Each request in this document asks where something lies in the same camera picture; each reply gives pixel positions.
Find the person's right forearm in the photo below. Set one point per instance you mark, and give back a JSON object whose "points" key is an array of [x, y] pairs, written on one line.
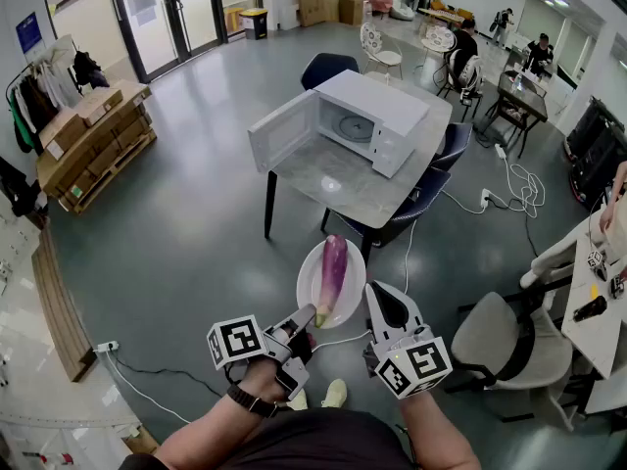
{"points": [[433, 429]]}

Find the purple eggplant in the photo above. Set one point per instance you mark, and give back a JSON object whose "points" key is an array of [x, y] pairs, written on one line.
{"points": [[334, 274]]}

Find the black oblong object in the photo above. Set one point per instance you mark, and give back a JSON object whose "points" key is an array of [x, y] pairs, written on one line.
{"points": [[590, 309]]}

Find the spare hand-held gripper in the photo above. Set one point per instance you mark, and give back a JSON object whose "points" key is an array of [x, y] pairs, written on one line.
{"points": [[596, 262]]}

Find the stack of flat cardboard boxes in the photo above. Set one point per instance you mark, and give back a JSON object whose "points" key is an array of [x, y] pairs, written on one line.
{"points": [[93, 135]]}

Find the dark blue chair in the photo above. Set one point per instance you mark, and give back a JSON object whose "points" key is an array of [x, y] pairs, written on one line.
{"points": [[421, 199], [328, 66], [455, 142]]}

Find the black equipment case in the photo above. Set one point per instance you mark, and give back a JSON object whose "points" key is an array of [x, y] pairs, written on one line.
{"points": [[597, 145]]}

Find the black wristwatch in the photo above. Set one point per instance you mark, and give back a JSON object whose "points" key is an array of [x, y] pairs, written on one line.
{"points": [[252, 402]]}

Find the blue wall poster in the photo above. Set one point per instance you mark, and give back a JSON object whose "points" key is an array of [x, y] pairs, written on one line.
{"points": [[29, 34]]}

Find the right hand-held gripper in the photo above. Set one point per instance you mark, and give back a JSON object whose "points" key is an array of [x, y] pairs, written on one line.
{"points": [[421, 362]]}

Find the small yellow object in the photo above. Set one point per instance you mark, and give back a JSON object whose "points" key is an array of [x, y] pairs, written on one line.
{"points": [[594, 292]]}

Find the black glass-top table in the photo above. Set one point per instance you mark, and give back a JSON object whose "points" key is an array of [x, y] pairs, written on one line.
{"points": [[521, 98]]}

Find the white microwave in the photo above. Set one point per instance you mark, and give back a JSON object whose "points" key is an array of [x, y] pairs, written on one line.
{"points": [[372, 98]]}

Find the small cardboard box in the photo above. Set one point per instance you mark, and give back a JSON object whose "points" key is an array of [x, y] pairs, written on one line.
{"points": [[352, 11]]}

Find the black bin with yellow lid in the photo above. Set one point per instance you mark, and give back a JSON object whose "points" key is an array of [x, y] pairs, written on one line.
{"points": [[255, 22]]}

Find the black chair with white bag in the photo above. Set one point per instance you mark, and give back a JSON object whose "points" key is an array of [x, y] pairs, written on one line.
{"points": [[469, 74]]}

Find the white power strip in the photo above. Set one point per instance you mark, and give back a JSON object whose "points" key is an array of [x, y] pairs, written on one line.
{"points": [[107, 346], [485, 199], [500, 151]]}

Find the clothes rack with garments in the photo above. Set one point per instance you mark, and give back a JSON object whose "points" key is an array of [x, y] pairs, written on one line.
{"points": [[34, 101]]}

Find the grey marble dining table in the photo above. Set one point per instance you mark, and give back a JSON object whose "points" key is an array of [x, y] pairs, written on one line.
{"points": [[343, 186]]}

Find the person's left hand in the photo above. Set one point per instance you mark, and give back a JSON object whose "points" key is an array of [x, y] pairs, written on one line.
{"points": [[264, 380]]}

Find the person's light green shoe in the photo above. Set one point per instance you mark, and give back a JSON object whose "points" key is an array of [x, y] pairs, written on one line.
{"points": [[335, 392], [298, 400]]}

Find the white floral chair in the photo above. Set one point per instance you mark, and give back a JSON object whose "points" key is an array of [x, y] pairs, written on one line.
{"points": [[372, 37], [438, 37]]}

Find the person's black shirt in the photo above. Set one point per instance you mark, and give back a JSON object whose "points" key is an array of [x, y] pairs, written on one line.
{"points": [[318, 438]]}

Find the person's left forearm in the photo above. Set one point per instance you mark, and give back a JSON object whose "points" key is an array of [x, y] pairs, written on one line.
{"points": [[206, 434]]}

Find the white oval plate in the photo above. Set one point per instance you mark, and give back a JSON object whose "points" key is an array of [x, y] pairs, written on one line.
{"points": [[308, 287]]}

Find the white work table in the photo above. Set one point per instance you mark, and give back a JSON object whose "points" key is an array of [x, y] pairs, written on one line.
{"points": [[595, 336]]}

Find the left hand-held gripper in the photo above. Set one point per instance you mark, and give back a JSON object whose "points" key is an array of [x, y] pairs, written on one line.
{"points": [[240, 338]]}

